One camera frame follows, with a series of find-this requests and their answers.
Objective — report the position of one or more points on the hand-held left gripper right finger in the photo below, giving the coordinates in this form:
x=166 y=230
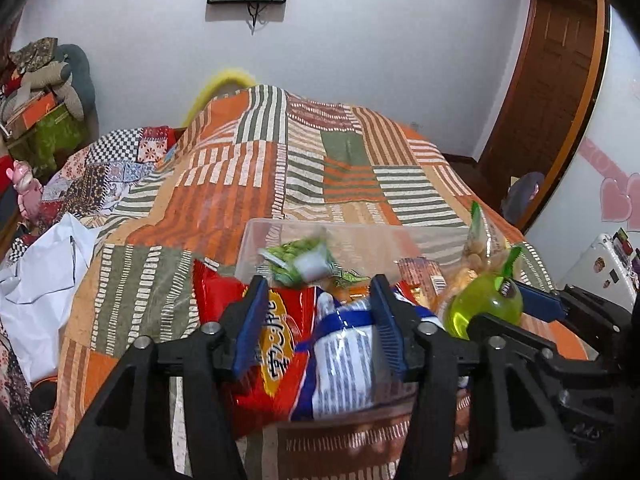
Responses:
x=385 y=320

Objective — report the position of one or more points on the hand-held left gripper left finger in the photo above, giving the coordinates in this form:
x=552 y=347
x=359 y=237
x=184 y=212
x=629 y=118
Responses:
x=252 y=310

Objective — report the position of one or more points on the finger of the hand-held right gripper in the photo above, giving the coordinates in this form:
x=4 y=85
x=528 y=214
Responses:
x=540 y=302
x=520 y=337

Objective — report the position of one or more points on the red snack bag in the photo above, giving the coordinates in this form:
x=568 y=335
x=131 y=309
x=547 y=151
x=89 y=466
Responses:
x=220 y=300

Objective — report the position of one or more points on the green apple-shaped jelly pack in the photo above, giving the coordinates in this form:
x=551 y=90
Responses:
x=480 y=305

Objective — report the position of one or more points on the white blue snack packet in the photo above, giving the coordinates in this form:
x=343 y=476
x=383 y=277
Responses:
x=345 y=360

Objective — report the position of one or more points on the brown cake packet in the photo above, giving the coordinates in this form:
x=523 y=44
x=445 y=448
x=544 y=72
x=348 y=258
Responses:
x=420 y=272

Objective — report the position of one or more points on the green pea snack packet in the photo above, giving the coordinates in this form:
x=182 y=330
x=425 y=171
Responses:
x=295 y=257

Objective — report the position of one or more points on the clear plastic container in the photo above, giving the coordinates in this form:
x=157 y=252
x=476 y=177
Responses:
x=370 y=245

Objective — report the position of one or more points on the clear packet beige snacks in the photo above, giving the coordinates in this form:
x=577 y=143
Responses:
x=477 y=255

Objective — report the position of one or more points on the white stickered case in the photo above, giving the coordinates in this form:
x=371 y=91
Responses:
x=595 y=272

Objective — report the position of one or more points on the grey cloth bundle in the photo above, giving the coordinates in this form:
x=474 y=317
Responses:
x=522 y=195

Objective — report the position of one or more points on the orange striped patchwork blanket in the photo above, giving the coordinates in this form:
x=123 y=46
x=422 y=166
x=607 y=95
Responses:
x=225 y=185

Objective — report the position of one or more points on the white wardrobe pink hearts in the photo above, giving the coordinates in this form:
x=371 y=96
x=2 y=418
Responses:
x=615 y=135

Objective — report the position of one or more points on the checkered patchwork quilt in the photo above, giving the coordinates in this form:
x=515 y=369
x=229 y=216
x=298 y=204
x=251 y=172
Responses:
x=100 y=175

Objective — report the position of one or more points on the white cloth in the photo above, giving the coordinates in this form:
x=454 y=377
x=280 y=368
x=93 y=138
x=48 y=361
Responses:
x=40 y=280

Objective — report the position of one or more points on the wooden door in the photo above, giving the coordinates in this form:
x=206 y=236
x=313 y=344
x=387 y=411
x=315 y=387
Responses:
x=555 y=85

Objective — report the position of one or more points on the dark round object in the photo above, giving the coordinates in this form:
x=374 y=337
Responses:
x=44 y=395

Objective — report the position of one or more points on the yellow hoop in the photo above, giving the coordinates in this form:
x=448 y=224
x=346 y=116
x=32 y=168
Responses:
x=220 y=85

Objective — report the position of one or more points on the pink plush toy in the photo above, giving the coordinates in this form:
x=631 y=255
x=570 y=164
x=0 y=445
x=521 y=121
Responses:
x=27 y=190

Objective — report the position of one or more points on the red box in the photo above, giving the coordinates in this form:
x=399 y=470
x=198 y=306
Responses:
x=6 y=172

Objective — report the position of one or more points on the grey blue cushion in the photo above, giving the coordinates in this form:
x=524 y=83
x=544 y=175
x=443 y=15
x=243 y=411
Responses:
x=80 y=75

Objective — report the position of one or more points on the orange cardboard box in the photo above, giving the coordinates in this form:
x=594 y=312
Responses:
x=32 y=112

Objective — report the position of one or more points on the dark patterned cloth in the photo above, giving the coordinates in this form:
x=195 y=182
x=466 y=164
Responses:
x=35 y=55

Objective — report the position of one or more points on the wooden door frame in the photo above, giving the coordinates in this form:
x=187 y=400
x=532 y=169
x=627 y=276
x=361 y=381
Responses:
x=592 y=85

